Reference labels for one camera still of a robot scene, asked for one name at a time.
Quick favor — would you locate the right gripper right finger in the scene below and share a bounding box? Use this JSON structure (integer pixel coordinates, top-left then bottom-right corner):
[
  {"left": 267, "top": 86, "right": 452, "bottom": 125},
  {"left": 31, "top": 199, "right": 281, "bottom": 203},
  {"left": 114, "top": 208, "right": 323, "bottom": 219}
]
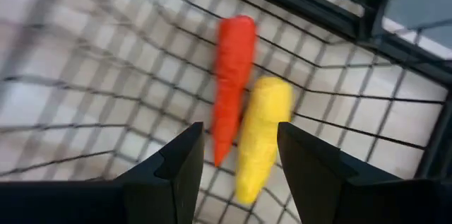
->
[{"left": 276, "top": 122, "right": 452, "bottom": 224}]

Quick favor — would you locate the yellow corn cob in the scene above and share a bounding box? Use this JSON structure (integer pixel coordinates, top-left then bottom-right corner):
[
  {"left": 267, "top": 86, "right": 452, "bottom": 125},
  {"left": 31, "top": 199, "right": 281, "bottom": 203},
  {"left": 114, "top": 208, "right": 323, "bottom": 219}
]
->
[{"left": 234, "top": 76, "right": 295, "bottom": 206}]

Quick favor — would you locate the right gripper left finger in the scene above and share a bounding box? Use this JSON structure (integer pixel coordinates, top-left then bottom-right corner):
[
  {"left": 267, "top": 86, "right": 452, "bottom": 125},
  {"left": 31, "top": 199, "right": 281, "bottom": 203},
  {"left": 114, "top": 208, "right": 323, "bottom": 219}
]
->
[{"left": 0, "top": 122, "right": 206, "bottom": 224}]

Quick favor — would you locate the black wire basket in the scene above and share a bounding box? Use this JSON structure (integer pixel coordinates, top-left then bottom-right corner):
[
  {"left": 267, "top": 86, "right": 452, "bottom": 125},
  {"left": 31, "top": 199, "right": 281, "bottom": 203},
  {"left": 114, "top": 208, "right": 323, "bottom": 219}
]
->
[{"left": 0, "top": 0, "right": 452, "bottom": 224}]

